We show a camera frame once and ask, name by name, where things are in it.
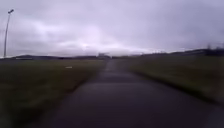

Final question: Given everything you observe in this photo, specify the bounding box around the tall street lamp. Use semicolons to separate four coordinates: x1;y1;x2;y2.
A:
2;8;15;59

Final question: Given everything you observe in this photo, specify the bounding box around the dark wet asphalt path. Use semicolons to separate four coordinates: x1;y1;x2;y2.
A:
23;59;224;128

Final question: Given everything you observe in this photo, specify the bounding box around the grass field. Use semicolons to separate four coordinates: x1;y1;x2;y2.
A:
0;59;108;128
114;53;224;105

